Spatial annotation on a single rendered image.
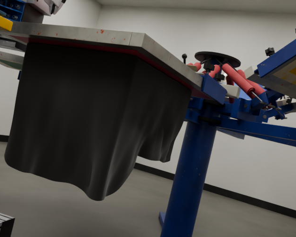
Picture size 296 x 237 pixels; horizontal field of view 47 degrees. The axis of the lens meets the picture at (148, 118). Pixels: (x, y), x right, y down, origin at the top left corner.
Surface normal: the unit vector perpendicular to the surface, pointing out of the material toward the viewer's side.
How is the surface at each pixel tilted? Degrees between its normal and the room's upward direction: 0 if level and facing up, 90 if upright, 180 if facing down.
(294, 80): 148
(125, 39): 90
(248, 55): 90
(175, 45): 90
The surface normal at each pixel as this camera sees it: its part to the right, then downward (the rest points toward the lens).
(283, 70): 0.08, 0.88
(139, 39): -0.45, -0.13
